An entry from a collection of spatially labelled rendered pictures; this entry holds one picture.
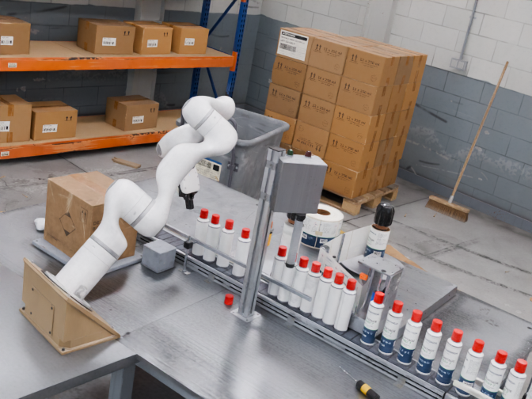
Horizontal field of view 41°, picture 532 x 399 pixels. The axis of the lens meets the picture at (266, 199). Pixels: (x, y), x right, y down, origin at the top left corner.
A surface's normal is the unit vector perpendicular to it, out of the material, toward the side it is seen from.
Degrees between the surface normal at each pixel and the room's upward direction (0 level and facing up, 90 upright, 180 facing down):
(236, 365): 0
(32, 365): 0
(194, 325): 0
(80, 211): 90
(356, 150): 90
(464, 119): 90
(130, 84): 90
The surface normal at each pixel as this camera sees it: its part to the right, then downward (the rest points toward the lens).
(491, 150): -0.68, 0.15
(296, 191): 0.30, 0.40
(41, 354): 0.18, -0.92
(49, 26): 0.72, 0.36
